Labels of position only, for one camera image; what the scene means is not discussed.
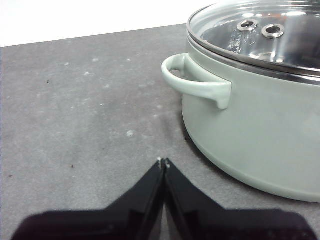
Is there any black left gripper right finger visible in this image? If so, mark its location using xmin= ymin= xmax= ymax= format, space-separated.
xmin=161 ymin=157 xmax=311 ymax=240

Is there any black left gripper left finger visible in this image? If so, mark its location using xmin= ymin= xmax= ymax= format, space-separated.
xmin=11 ymin=158 xmax=166 ymax=240

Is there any glass lid with round knob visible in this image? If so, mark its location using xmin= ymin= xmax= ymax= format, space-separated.
xmin=187 ymin=0 xmax=320 ymax=76

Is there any pale green electric steamer pot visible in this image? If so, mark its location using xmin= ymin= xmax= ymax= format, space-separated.
xmin=161 ymin=32 xmax=320 ymax=203

